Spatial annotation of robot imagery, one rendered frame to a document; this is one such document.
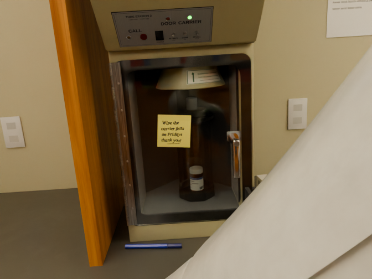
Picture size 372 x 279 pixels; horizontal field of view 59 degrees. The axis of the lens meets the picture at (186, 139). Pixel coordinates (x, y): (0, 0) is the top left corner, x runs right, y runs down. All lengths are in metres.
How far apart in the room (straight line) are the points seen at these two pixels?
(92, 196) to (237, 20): 0.47
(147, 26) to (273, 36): 0.64
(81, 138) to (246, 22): 0.41
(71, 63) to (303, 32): 0.84
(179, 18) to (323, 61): 0.73
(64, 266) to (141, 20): 0.57
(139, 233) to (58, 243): 0.22
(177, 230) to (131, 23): 0.50
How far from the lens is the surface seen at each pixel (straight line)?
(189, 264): 0.16
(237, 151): 0.72
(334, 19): 1.30
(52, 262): 0.88
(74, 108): 0.69
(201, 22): 0.68
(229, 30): 0.70
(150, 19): 0.67
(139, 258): 0.82
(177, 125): 0.75
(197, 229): 0.86
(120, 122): 0.76
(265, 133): 1.25
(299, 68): 1.26
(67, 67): 0.69
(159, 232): 0.86
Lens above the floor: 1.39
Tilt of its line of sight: 14 degrees down
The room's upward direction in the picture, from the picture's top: 4 degrees counter-clockwise
